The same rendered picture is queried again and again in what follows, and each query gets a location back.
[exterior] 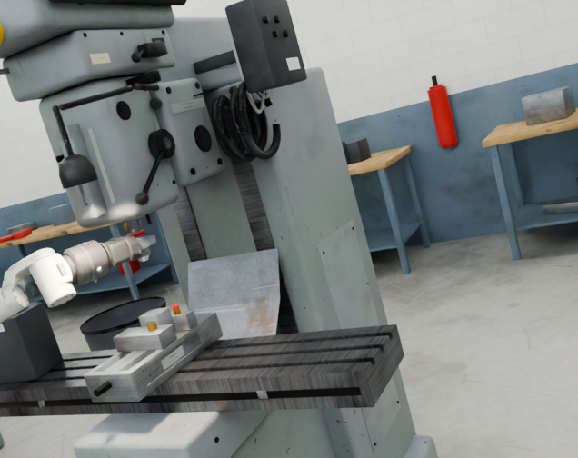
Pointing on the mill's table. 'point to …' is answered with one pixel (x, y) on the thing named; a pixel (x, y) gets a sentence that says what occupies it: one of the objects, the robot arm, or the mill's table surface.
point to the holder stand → (20, 348)
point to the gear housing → (82, 60)
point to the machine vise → (154, 360)
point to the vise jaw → (127, 341)
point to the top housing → (64, 21)
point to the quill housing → (114, 148)
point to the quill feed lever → (160, 143)
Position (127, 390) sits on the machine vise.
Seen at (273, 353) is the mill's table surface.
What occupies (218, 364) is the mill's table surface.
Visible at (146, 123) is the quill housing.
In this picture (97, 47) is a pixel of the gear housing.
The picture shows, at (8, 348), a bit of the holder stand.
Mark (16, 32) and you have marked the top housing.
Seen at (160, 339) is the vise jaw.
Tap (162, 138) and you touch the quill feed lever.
